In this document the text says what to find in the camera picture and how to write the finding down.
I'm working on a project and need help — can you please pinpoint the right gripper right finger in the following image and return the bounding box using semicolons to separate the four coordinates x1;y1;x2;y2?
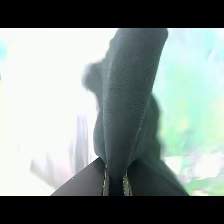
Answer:
123;158;190;197

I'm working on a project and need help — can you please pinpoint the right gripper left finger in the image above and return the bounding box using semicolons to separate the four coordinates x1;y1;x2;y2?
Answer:
50;157;108;197

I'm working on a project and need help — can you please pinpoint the black garment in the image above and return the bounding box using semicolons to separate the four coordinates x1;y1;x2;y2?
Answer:
81;28;170;197

